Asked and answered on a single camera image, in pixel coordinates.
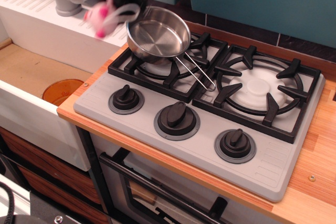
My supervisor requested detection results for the pink stuffed pig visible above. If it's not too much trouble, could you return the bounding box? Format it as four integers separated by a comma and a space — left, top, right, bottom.
83, 0, 141, 39

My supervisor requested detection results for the stainless steel pan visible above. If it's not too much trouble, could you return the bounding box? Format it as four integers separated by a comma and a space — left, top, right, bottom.
126, 6, 216, 92

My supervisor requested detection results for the black left stove knob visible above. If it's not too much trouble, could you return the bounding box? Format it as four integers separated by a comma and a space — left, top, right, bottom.
108, 84, 144, 115

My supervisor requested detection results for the black stove knob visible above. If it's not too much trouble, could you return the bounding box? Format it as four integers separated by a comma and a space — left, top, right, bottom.
214, 129, 257, 164
154, 101, 201, 141
108, 84, 144, 115

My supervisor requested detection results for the black middle stove knob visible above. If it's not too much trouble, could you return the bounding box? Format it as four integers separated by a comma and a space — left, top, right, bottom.
154, 101, 201, 141

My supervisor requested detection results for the black right stove knob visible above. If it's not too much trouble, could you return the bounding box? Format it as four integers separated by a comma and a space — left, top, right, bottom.
214, 129, 257, 164

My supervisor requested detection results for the grey toy stove top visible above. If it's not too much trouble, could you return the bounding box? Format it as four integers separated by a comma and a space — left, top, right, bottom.
72, 21, 326, 203

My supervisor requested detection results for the white toy sink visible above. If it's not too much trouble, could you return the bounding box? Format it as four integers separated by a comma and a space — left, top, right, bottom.
1, 0, 127, 171

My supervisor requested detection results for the black left burner grate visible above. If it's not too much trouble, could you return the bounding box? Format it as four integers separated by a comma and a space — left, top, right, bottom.
108, 33, 228, 103

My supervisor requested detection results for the black burner grate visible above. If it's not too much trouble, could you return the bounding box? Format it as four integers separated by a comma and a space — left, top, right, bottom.
192, 45, 325, 144
108, 33, 228, 103

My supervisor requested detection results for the orange sink drain plate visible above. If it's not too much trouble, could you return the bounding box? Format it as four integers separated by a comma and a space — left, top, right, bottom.
42, 79, 83, 106

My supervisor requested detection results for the black right burner grate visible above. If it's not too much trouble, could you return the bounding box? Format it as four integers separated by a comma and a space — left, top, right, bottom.
192, 45, 325, 144

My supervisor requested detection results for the wooden drawer cabinet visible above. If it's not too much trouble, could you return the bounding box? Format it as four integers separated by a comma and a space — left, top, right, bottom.
1, 129, 111, 223

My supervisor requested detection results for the oven door with handle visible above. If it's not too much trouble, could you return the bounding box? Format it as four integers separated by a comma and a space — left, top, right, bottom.
99, 147, 237, 224

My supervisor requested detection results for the black braided cable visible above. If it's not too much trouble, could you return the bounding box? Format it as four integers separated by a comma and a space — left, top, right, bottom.
0, 182, 15, 222

